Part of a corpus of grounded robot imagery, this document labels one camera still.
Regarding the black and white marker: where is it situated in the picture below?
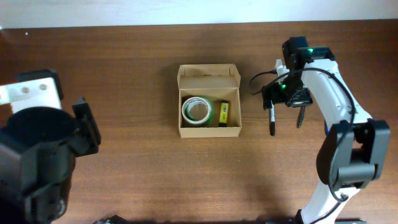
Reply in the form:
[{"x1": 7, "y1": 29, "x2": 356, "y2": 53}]
[{"x1": 269, "y1": 101, "x2": 275, "y2": 136}]

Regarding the yellow highlighter marker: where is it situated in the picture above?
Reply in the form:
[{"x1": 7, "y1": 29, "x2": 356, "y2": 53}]
[{"x1": 219, "y1": 101, "x2": 229, "y2": 127}]

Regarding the green tape roll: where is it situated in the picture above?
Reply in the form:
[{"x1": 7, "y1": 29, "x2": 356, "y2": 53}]
[{"x1": 183, "y1": 96, "x2": 214, "y2": 126}]

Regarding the white masking tape roll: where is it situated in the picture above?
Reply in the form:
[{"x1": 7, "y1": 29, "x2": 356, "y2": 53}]
[{"x1": 181, "y1": 100, "x2": 207, "y2": 126}]

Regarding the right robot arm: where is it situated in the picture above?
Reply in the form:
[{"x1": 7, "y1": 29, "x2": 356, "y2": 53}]
[{"x1": 260, "y1": 36, "x2": 391, "y2": 223}]

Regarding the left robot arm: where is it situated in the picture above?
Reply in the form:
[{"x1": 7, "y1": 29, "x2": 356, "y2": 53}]
[{"x1": 1, "y1": 69, "x2": 101, "y2": 223}]

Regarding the dark grey pen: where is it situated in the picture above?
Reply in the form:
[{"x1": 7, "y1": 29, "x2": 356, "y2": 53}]
[{"x1": 296, "y1": 106, "x2": 305, "y2": 128}]

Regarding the open brown cardboard box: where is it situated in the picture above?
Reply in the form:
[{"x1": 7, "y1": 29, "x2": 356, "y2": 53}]
[{"x1": 177, "y1": 64, "x2": 242, "y2": 138}]

